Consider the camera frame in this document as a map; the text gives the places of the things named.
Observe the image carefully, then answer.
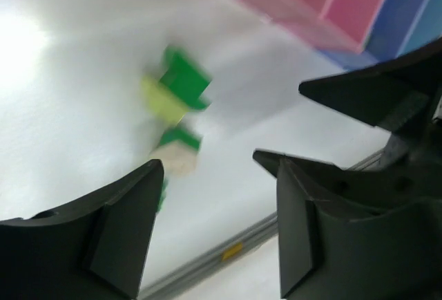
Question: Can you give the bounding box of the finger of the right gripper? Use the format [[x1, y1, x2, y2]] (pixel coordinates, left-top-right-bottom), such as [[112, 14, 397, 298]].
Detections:
[[298, 39, 441, 133]]

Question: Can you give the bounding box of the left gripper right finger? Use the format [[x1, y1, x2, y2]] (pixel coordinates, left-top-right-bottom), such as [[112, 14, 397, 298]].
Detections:
[[253, 150, 441, 299]]

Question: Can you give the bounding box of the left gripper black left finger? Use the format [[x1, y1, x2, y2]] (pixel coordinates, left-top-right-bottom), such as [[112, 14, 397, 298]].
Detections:
[[1, 160, 164, 299]]

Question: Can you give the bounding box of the small green curved lego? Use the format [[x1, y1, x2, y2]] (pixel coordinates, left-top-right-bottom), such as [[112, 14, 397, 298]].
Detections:
[[156, 176, 169, 214]]

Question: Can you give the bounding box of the light blue bin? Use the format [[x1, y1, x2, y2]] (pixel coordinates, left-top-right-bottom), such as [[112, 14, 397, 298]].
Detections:
[[403, 0, 441, 54]]

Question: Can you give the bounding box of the small pink bin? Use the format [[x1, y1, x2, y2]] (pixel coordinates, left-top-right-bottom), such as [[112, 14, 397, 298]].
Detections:
[[284, 0, 384, 53]]

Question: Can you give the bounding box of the purple bin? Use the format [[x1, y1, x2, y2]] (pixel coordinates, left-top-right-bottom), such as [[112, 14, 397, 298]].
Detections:
[[320, 0, 429, 71]]

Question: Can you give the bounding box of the white lego brick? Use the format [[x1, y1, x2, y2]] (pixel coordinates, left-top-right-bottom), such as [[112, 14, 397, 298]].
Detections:
[[150, 142, 198, 176]]

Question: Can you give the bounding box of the green lego on white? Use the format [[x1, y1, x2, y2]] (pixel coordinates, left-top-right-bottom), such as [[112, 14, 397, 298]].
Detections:
[[157, 125, 202, 151]]

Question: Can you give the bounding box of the pale yellow curved lego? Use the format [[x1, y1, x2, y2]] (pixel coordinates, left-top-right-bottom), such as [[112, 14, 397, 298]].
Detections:
[[141, 76, 189, 126]]

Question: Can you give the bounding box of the green curved lego top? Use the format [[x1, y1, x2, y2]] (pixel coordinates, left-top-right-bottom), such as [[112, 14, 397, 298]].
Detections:
[[160, 45, 211, 109]]

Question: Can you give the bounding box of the aluminium rail front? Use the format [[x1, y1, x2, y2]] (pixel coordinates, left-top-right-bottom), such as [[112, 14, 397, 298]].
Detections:
[[137, 147, 387, 300]]

